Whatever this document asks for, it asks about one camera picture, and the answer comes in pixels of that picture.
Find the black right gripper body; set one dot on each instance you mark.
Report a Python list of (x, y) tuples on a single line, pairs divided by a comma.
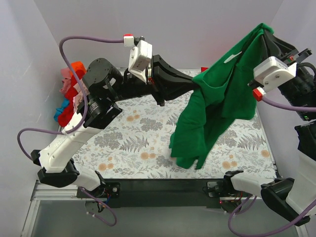
[(281, 46)]

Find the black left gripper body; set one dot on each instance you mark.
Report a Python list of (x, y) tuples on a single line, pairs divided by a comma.
[(158, 79)]

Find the green t shirt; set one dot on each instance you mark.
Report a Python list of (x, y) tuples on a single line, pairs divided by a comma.
[(222, 96)]

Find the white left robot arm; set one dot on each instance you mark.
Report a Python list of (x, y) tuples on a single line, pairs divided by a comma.
[(107, 85)]

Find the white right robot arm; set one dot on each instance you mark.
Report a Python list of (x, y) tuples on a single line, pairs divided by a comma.
[(294, 199)]

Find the floral patterned table mat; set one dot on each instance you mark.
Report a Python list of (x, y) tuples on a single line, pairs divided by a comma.
[(136, 145)]

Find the orange t shirt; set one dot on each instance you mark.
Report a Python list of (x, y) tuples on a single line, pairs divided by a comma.
[(79, 68)]

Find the pink t shirt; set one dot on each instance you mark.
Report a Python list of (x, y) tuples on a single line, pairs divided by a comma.
[(71, 89)]

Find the blue t shirt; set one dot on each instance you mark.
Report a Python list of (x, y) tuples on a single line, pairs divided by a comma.
[(60, 110)]

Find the crumpled red t shirt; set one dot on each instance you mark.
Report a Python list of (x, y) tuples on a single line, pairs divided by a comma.
[(67, 114)]

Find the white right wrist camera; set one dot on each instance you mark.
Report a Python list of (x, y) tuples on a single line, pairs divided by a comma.
[(269, 75)]

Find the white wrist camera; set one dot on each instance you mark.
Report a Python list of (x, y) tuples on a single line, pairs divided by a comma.
[(140, 56), (269, 75)]

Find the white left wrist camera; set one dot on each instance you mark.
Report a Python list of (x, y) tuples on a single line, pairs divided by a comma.
[(140, 56)]

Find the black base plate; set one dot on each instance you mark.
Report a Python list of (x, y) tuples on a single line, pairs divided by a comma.
[(166, 192)]

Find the aluminium frame rail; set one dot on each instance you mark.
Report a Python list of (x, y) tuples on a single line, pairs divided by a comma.
[(53, 212)]

